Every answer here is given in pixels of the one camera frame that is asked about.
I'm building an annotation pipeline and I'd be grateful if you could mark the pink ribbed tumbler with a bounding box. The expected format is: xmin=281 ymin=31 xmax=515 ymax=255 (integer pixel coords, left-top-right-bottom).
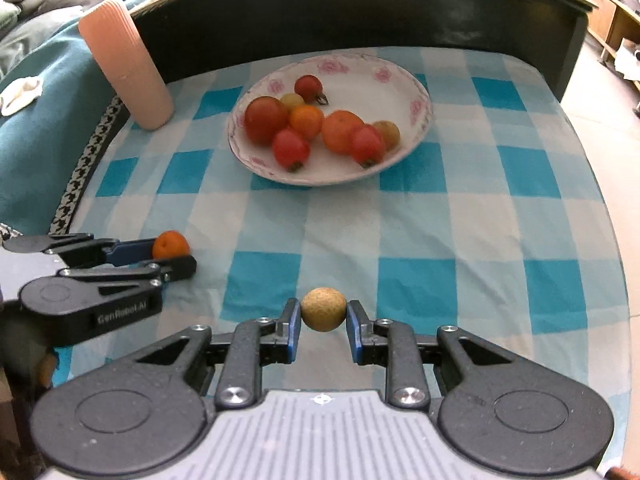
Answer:
xmin=78 ymin=0 xmax=175 ymax=132

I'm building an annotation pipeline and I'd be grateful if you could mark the green cushion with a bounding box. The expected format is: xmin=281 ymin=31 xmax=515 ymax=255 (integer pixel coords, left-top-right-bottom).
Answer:
xmin=0 ymin=2 xmax=83 ymax=78

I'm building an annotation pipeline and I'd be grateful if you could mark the cherry tomato with long stem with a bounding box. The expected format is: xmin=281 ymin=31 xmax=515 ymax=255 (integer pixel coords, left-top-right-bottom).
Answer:
xmin=294 ymin=74 xmax=330 ymax=106

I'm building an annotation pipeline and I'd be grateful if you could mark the blue white checked tablecloth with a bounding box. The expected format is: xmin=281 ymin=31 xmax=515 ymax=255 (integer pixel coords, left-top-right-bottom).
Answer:
xmin=50 ymin=46 xmax=628 ymax=411

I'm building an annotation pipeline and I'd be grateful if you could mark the teal blanket with houndstooth trim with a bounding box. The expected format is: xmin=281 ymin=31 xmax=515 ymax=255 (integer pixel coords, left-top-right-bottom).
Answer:
xmin=0 ymin=0 xmax=156 ymax=238

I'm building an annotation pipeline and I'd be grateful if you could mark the black curved table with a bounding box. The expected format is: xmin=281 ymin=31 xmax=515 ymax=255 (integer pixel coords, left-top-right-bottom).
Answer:
xmin=132 ymin=0 xmax=599 ymax=106

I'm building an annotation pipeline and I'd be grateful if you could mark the large bumpy mandarin orange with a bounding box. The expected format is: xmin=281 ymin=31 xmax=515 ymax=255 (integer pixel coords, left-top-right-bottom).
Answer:
xmin=321 ymin=110 xmax=366 ymax=156

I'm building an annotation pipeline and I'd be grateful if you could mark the white crumpled cloth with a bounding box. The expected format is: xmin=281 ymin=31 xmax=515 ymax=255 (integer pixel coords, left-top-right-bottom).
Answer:
xmin=0 ymin=76 xmax=44 ymax=116

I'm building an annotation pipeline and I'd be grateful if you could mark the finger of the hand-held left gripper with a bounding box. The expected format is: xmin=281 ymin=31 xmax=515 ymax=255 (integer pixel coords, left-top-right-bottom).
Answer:
xmin=2 ymin=233 xmax=156 ymax=268
xmin=57 ymin=255 xmax=197 ymax=301

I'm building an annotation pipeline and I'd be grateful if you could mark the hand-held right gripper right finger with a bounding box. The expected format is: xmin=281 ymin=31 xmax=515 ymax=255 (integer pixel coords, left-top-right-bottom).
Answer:
xmin=346 ymin=300 xmax=531 ymax=408

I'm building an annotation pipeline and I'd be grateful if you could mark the small mandarin orange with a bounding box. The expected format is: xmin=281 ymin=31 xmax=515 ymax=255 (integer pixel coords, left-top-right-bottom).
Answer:
xmin=289 ymin=104 xmax=326 ymax=142
xmin=152 ymin=230 xmax=191 ymax=261

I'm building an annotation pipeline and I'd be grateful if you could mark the large red tomato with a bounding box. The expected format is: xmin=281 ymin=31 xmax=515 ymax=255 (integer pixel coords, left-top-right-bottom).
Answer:
xmin=243 ymin=96 xmax=291 ymax=146

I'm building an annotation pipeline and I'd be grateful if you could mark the red cherry tomato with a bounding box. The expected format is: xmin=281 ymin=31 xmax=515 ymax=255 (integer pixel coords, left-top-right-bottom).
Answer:
xmin=349 ymin=124 xmax=386 ymax=168
xmin=272 ymin=128 xmax=311 ymax=173

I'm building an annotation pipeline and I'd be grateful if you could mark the white floral rim plate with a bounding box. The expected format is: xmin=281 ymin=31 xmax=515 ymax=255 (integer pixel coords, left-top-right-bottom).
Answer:
xmin=227 ymin=53 xmax=433 ymax=188

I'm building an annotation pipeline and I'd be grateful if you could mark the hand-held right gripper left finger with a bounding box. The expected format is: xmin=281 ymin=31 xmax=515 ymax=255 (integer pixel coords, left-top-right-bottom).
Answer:
xmin=125 ymin=297 xmax=302 ymax=408

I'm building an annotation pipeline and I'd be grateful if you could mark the wooden low cabinet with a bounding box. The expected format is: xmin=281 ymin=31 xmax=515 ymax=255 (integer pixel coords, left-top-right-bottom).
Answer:
xmin=585 ymin=0 xmax=640 ymax=63

